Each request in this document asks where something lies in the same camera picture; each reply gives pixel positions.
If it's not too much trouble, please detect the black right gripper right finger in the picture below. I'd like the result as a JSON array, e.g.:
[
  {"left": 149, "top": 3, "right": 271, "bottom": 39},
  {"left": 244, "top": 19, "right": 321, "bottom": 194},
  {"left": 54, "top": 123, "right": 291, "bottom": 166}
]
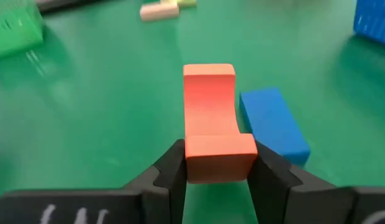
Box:
[{"left": 247, "top": 141, "right": 385, "bottom": 224}]

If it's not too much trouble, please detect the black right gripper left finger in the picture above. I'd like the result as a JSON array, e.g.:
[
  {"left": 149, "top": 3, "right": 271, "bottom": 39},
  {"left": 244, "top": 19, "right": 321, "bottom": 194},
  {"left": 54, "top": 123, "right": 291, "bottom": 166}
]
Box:
[{"left": 0, "top": 139, "right": 188, "bottom": 224}]

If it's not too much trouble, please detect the blue rectangular foam block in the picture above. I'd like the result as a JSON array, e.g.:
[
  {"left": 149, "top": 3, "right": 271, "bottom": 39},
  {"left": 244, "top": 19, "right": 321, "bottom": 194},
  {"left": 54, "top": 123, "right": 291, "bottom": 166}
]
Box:
[{"left": 239, "top": 87, "right": 311, "bottom": 166}]

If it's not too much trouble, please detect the red arch foam block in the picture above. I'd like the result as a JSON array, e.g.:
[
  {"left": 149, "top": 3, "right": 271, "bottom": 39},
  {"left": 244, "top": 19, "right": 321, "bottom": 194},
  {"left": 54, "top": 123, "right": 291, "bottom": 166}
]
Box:
[{"left": 182, "top": 63, "right": 259, "bottom": 184}]

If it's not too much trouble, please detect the beige rectangular foam block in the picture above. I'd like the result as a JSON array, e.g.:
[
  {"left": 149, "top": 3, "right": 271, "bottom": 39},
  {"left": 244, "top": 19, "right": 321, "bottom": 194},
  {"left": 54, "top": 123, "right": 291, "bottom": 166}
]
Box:
[{"left": 139, "top": 2, "right": 180, "bottom": 22}]

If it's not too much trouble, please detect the small yellow foam block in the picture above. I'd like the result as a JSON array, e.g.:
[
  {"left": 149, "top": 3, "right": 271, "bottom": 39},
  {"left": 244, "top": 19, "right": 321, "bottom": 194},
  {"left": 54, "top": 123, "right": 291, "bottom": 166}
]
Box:
[{"left": 160, "top": 0, "right": 197, "bottom": 9}]

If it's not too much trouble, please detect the green table mat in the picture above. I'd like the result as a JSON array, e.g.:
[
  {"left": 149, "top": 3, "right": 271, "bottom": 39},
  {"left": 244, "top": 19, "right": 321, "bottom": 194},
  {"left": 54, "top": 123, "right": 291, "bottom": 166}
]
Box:
[{"left": 0, "top": 0, "right": 385, "bottom": 224}]

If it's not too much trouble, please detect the blue slotted plastic basket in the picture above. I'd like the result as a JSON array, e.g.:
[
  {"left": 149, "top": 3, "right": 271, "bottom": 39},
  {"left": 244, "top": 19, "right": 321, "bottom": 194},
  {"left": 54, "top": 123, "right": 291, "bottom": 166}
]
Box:
[{"left": 353, "top": 0, "right": 385, "bottom": 47}]

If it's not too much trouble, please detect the green slotted plastic basket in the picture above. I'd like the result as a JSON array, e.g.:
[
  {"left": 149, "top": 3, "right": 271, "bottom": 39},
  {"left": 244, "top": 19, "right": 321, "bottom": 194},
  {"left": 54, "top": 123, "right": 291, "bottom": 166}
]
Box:
[{"left": 0, "top": 0, "right": 44, "bottom": 60}]

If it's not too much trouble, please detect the black table frame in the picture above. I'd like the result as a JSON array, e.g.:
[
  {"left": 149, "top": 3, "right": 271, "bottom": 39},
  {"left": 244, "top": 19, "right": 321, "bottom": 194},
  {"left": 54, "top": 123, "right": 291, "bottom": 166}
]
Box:
[{"left": 35, "top": 0, "right": 100, "bottom": 12}]

